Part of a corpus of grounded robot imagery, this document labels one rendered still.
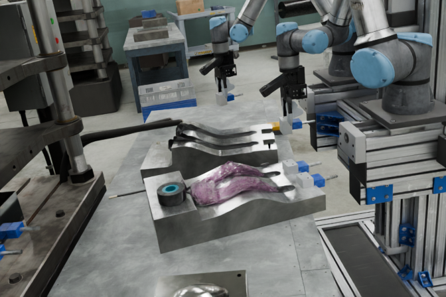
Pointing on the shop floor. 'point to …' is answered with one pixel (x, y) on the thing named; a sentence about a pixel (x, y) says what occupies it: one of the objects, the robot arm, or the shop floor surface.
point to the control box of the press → (20, 32)
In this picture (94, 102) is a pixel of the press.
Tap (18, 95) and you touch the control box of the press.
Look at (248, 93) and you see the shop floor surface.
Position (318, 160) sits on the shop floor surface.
